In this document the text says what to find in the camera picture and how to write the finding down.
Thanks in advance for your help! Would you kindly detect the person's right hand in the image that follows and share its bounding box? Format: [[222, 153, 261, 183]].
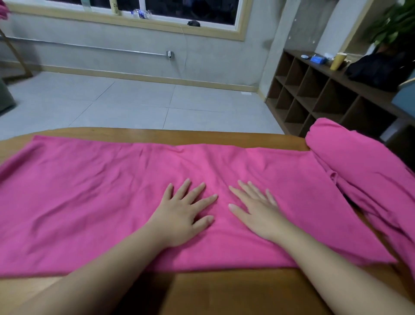
[[228, 180, 292, 243]]

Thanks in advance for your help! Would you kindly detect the person's left hand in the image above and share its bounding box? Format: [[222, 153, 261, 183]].
[[144, 177, 219, 249]]

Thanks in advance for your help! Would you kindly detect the pink towel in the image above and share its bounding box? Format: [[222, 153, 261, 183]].
[[0, 135, 399, 279]]

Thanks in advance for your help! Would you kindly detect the person's left forearm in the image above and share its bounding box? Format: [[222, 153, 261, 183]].
[[8, 227, 173, 315]]

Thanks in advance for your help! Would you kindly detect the person's right forearm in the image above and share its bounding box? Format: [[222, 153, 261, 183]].
[[271, 227, 415, 315]]

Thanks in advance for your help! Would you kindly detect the crumpled pink cloth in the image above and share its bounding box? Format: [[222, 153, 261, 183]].
[[305, 117, 415, 280]]

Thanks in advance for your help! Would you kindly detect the dark wooden cubby shelf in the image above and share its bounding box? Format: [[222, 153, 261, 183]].
[[265, 49, 415, 169]]

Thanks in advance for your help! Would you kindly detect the yellow paper cup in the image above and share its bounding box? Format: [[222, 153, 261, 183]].
[[330, 52, 348, 71]]

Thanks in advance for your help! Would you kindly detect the black bag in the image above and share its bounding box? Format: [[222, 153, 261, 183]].
[[344, 52, 415, 92]]

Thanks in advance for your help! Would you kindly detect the blue-grey chair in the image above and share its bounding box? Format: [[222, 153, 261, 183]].
[[391, 70, 415, 119]]

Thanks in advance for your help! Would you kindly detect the wooden framed window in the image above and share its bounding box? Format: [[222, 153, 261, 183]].
[[0, 0, 254, 42]]

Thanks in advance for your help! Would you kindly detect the grey bin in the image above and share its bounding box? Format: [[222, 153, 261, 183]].
[[0, 78, 17, 114]]

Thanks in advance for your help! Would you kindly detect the light wooden stand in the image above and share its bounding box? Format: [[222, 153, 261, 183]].
[[0, 27, 34, 79]]

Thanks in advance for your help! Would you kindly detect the green potted plant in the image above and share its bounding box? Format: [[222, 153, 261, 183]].
[[368, 0, 415, 54]]

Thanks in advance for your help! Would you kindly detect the thin white cable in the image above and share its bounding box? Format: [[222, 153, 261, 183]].
[[180, 24, 189, 77]]

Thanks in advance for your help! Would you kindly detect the grey wall conduit pipe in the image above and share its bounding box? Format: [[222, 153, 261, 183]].
[[0, 35, 168, 57]]

